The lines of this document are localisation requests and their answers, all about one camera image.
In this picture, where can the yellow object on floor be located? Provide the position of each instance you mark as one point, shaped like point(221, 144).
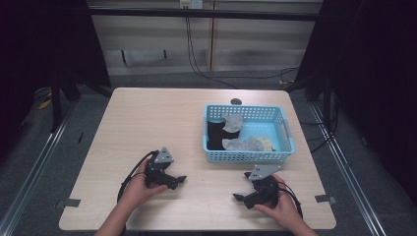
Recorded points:
point(45, 104)

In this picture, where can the small grey sock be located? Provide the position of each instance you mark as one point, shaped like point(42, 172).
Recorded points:
point(233, 123)

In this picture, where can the black sock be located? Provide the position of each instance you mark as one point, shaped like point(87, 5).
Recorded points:
point(215, 136)

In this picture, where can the grey tape strip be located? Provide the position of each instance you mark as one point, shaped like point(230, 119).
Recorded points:
point(72, 203)
point(325, 198)

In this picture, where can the black metal stand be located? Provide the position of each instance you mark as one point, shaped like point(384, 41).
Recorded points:
point(56, 105)

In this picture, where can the yellow sock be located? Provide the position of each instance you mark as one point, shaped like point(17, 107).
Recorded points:
point(268, 143)

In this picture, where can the white wall socket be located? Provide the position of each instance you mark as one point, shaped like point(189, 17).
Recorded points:
point(191, 3)

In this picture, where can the person's left hand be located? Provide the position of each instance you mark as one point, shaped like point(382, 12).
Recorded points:
point(137, 190)

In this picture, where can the long grey sock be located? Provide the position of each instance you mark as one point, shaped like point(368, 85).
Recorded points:
point(241, 145)

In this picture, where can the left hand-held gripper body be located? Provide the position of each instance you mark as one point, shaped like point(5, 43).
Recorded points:
point(156, 175)

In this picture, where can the black horizontal frame bar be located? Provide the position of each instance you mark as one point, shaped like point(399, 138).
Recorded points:
point(203, 13)

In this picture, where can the dark curtain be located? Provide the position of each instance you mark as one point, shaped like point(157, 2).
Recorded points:
point(46, 49)
point(370, 82)

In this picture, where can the blue plastic basket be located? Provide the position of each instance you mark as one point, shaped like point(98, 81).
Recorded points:
point(252, 126)

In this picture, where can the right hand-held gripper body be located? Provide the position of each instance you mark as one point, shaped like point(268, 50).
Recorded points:
point(265, 191)

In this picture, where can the metal floor rail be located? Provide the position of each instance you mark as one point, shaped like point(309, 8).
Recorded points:
point(347, 170)
point(36, 164)

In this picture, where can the dark round table grommet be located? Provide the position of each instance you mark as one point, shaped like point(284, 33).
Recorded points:
point(236, 101)

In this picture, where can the person's right hand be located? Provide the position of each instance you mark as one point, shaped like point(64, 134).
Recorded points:
point(285, 209)

